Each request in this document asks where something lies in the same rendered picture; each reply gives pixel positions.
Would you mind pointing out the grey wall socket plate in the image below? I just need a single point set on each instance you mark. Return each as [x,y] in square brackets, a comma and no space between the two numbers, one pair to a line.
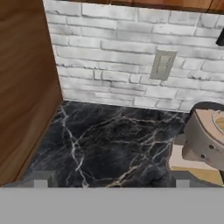
[163,64]

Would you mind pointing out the brown wooden tall cabinet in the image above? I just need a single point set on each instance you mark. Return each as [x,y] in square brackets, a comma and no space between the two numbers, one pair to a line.
[26,87]

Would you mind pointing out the brown wooden wall cabinets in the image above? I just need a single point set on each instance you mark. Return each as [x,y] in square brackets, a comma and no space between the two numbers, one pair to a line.
[163,4]

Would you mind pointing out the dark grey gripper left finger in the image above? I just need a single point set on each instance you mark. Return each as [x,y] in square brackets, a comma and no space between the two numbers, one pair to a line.
[43,178]

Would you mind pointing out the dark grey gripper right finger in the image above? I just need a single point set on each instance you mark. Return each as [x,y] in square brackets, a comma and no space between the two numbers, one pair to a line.
[181,176]

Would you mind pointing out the black hanging object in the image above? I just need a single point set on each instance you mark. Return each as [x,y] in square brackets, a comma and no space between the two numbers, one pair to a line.
[220,38]

